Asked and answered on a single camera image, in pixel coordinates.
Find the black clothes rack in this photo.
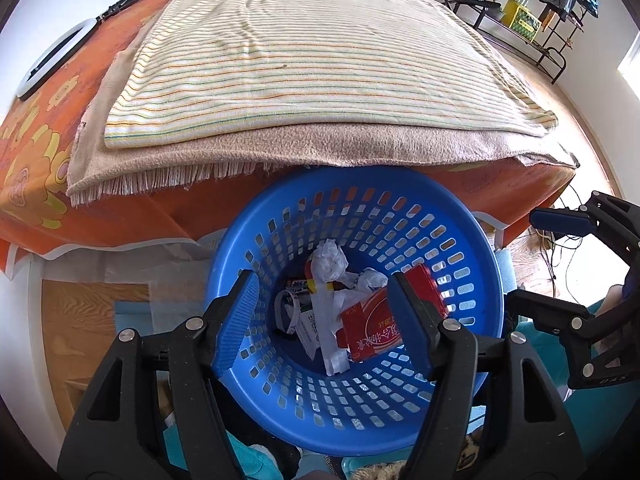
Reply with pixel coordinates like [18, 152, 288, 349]
[475, 0, 601, 84]

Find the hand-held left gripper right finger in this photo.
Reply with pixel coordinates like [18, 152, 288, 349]
[386, 271, 587, 480]

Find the striped cream blanket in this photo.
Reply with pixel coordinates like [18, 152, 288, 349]
[104, 0, 558, 150]

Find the blue plastic basket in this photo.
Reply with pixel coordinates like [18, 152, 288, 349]
[209, 165, 507, 458]

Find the white ring light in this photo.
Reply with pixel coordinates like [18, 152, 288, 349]
[16, 17, 97, 101]

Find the beige fringed blanket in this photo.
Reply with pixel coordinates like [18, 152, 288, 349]
[66, 0, 578, 209]

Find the crushed white paper cup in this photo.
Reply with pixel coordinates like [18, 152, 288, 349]
[274, 287, 304, 339]

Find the clear plastic sheet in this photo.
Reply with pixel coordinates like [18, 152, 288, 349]
[27, 230, 231, 331]

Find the long white colourful-tipped wrapper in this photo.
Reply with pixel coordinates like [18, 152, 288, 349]
[300, 277, 351, 377]

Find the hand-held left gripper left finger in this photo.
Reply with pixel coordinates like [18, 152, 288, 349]
[56, 269, 261, 480]

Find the yellow plastic crate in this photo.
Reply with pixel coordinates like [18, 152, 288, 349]
[501, 0, 544, 41]

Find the black folded tripod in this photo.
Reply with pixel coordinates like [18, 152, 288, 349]
[95, 0, 168, 23]

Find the orange floral sheet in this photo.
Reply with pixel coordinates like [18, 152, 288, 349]
[0, 0, 576, 273]

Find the teal cloth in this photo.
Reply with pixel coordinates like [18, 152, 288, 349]
[165, 410, 283, 480]

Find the red carton box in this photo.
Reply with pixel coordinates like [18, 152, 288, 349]
[336, 262, 451, 364]

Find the white plastic bag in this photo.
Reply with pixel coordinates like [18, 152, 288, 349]
[311, 240, 349, 283]

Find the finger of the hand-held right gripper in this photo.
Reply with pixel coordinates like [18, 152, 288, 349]
[505, 287, 640, 392]
[530, 191, 640, 267]

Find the white tissue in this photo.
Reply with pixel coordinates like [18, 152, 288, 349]
[350, 268, 389, 292]

